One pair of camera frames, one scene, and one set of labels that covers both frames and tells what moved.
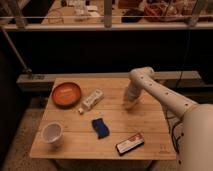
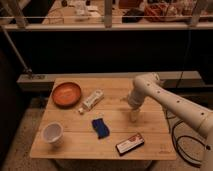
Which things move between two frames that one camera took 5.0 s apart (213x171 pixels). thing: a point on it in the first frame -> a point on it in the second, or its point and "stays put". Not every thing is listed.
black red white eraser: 130,144 stays put
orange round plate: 66,95 stays put
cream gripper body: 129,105 -> 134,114
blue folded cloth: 100,128 stays put
